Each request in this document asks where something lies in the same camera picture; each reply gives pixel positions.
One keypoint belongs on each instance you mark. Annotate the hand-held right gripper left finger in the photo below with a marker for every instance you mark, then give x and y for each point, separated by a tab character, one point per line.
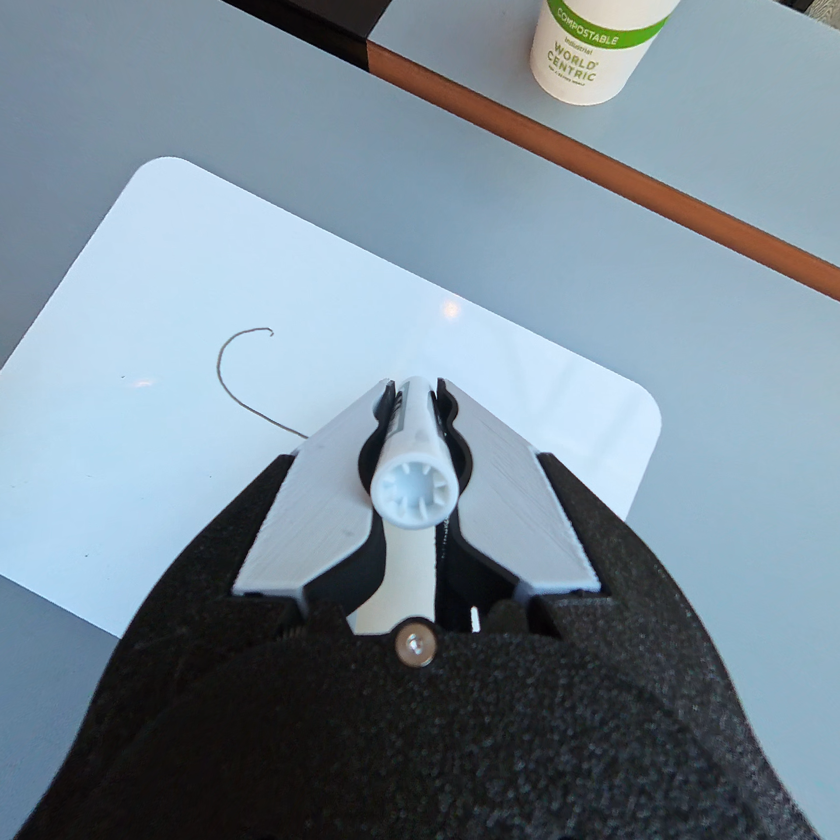
308	525

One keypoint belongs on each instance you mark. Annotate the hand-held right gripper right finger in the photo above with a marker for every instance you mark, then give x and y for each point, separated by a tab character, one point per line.
518	525

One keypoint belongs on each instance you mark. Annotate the white dry-erase marker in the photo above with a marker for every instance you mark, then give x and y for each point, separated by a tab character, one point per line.
413	495

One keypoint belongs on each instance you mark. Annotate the white whiteboard sheet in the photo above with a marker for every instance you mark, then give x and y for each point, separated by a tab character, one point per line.
328	295

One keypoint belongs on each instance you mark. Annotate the grey desk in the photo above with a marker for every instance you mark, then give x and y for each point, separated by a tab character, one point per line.
459	197

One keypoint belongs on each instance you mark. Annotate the white paper cup green band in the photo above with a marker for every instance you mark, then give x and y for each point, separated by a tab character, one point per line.
590	65

